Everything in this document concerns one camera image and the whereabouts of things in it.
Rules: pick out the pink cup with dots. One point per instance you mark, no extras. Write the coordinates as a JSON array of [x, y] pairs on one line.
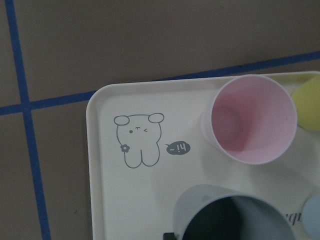
[[252, 119]]

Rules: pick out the yellow cup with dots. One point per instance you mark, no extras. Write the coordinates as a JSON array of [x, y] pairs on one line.
[[306, 99]]

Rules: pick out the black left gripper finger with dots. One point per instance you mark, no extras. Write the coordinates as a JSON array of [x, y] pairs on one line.
[[169, 236]]

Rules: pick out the cream plastic tray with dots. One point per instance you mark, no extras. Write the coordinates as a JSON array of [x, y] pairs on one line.
[[137, 203]]

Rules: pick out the grey cup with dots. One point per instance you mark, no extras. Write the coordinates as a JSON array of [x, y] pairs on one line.
[[209, 212]]

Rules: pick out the blue cup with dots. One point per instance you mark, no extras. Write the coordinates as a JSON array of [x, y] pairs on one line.
[[311, 217]]

